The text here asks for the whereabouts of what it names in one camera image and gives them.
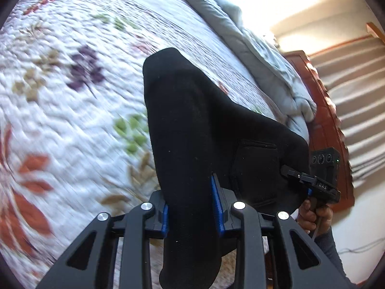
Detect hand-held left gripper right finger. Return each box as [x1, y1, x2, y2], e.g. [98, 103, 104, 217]
[210, 173, 353, 289]

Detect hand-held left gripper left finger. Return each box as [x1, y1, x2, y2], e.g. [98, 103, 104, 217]
[35, 190, 169, 289]

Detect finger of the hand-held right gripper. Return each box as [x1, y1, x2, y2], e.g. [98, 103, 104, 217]
[280, 164, 317, 189]

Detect black pants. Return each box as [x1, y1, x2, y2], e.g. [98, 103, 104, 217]
[142, 47, 310, 289]

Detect person's right forearm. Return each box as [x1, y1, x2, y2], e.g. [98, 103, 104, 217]
[312, 225, 359, 289]

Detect person's right hand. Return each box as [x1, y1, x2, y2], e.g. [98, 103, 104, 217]
[296, 200, 334, 242]

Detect wooden bed footboard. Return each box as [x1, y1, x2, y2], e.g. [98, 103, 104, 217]
[284, 50, 356, 210]

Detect white pleated curtain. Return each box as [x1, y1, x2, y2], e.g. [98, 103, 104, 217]
[308, 33, 385, 185]

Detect grey duvet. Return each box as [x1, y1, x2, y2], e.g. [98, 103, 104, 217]
[164, 0, 318, 145]

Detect floral quilt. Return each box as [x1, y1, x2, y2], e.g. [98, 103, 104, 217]
[0, 0, 290, 289]

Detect wooden beam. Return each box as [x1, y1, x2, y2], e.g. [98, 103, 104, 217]
[365, 22, 385, 42]

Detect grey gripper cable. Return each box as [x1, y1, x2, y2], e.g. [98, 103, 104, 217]
[311, 213, 325, 243]

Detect floor cable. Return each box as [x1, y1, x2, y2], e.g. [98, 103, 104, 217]
[338, 239, 380, 254]

